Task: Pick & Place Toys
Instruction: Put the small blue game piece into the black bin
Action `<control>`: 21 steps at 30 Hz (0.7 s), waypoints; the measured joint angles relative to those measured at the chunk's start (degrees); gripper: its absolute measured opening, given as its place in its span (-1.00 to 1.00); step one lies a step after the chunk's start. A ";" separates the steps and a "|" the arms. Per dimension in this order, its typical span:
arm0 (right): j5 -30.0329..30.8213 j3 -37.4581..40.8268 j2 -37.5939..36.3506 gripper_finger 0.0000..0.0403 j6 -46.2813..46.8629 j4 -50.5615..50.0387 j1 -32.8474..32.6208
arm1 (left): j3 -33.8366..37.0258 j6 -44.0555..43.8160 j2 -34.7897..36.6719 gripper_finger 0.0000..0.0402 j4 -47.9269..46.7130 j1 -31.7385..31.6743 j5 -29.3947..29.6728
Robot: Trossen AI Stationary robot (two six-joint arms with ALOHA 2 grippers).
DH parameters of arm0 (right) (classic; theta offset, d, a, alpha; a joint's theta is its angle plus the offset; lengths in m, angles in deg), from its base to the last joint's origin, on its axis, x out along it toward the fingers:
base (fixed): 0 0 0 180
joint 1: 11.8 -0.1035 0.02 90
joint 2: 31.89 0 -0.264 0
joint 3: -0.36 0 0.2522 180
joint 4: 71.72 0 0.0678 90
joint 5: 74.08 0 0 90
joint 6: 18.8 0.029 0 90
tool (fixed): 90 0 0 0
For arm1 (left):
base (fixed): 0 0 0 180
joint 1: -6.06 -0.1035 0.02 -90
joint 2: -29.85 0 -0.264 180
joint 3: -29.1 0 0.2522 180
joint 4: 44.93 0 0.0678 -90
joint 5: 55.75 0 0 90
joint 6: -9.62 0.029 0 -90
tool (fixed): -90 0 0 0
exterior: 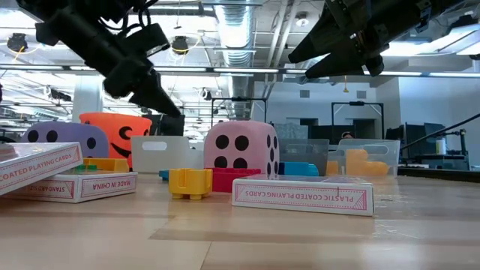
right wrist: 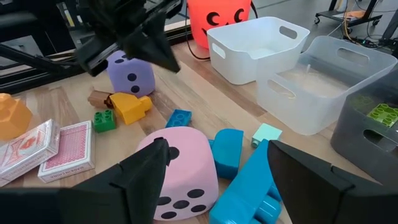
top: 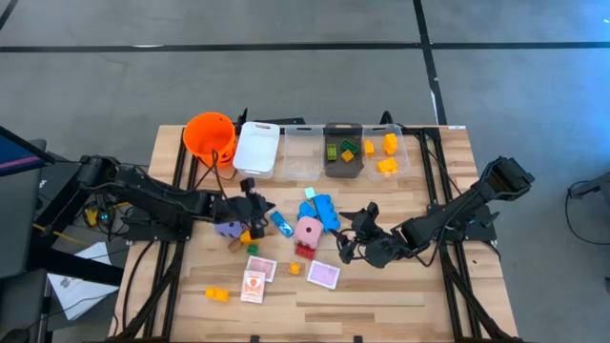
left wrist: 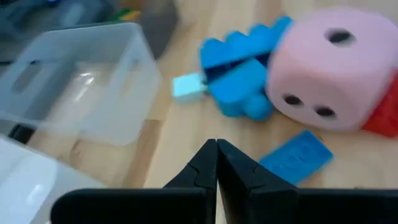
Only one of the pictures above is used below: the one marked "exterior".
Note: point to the dark desk monitor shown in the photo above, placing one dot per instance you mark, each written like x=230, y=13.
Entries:
x=416, y=138

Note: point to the white plastic bin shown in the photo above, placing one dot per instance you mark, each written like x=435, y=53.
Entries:
x=168, y=159

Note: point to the purple foam die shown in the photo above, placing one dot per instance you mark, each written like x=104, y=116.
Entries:
x=63, y=135

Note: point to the small yellow toy block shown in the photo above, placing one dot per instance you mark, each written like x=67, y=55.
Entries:
x=191, y=182

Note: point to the black gantry frame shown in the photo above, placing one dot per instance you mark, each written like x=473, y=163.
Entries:
x=356, y=103

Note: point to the black ceiling device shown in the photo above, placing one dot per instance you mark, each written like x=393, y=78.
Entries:
x=17, y=42
x=180, y=45

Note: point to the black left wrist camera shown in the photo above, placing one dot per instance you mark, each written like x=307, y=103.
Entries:
x=150, y=39

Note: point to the small green toy block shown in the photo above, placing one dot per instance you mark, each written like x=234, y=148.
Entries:
x=84, y=168

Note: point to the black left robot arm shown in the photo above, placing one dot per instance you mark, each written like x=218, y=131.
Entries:
x=75, y=33

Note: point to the ceiling light strip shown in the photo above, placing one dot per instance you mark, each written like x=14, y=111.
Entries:
x=225, y=70

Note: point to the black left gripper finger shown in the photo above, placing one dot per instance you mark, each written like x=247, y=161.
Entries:
x=157, y=99

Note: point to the red toy block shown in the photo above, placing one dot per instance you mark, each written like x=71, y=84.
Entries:
x=225, y=182

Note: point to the black computer monitor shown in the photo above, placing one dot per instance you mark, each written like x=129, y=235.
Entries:
x=174, y=127

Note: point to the black articulated stand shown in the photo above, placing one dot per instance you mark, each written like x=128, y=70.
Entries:
x=463, y=150

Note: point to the silver ventilation duct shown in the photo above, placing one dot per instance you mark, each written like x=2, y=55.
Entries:
x=236, y=33

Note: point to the white bottle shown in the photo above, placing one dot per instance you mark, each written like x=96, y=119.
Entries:
x=441, y=147

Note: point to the orange pumpkin bucket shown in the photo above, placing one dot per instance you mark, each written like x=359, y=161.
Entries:
x=108, y=127

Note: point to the clear plastic bin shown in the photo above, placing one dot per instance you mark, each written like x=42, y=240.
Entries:
x=393, y=150

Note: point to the black aluminium frame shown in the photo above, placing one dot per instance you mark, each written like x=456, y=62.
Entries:
x=438, y=174

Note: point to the pink foam die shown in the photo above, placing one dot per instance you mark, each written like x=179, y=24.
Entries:
x=231, y=152

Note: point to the large yellow-orange toy block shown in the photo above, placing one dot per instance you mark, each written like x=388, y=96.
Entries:
x=108, y=165

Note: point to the rounded blue toy block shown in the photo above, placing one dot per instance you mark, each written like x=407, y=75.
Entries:
x=283, y=168

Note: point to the person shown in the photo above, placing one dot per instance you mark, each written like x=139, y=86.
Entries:
x=348, y=135

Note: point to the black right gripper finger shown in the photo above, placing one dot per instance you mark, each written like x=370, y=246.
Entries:
x=341, y=63
x=322, y=41

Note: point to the playing card deck box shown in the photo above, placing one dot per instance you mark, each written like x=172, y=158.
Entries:
x=300, y=197
x=37, y=168
x=105, y=185

